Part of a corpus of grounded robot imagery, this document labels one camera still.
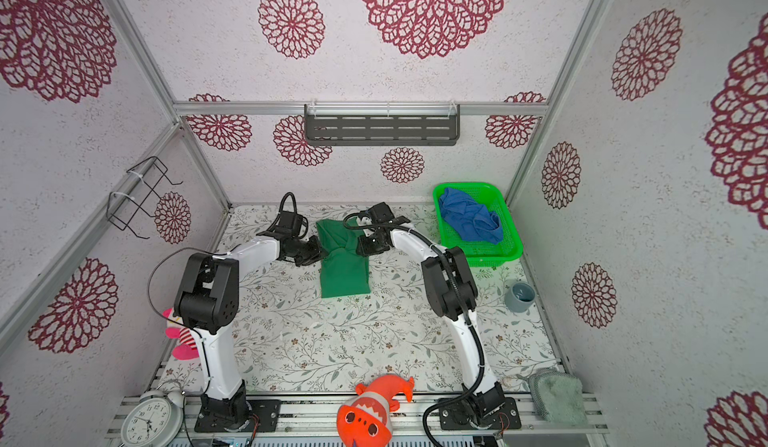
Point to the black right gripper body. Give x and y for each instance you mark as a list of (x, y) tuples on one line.
[(372, 245)]

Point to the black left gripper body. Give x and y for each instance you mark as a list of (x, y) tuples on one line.
[(306, 251)]

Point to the green tank top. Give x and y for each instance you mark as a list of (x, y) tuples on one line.
[(343, 271)]

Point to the blue tank top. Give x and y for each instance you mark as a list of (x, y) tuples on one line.
[(472, 221)]

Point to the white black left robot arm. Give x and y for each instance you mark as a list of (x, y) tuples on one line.
[(207, 301)]

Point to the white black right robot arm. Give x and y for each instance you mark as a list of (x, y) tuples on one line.
[(451, 293)]

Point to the bright green plastic basket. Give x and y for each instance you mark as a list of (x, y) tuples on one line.
[(480, 253)]

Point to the teal green cup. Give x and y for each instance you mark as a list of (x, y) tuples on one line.
[(519, 297)]

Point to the pink striped plush toy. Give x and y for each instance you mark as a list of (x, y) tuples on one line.
[(185, 348)]

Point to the red fish plush toy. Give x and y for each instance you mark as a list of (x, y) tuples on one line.
[(364, 421)]

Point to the white alarm clock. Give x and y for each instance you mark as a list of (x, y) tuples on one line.
[(155, 421)]

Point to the light green folded cloth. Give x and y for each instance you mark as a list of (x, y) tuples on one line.
[(558, 397)]

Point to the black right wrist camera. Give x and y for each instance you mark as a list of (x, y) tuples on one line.
[(380, 213)]

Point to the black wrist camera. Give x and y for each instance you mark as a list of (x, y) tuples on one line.
[(291, 225), (380, 213)]

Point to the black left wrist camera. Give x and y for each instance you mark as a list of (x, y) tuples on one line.
[(291, 225)]

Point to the dark grey wall shelf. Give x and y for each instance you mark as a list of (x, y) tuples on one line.
[(335, 129)]

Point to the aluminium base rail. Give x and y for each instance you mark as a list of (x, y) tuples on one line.
[(315, 415)]

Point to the black wire wall rack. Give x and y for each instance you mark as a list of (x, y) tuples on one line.
[(123, 207)]

